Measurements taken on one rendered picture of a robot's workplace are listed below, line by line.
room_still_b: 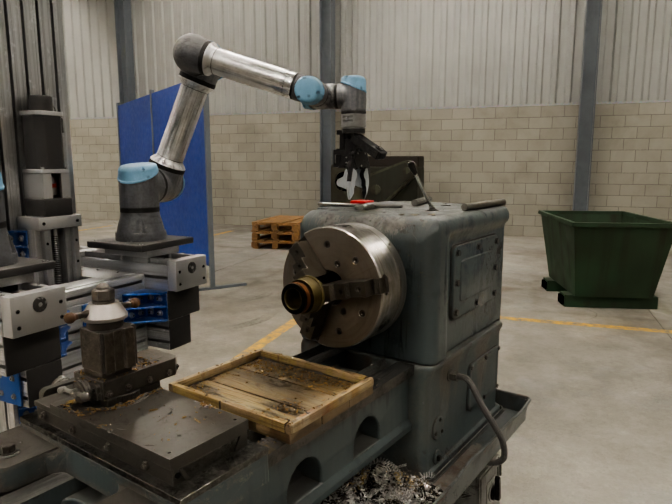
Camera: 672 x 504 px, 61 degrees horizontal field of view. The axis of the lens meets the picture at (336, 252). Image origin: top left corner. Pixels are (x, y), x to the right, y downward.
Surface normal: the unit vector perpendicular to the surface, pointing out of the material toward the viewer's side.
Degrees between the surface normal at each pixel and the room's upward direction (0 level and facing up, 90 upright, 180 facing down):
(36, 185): 90
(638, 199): 90
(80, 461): 88
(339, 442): 88
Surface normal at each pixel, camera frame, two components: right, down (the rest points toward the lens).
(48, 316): 0.89, 0.07
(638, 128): -0.32, 0.15
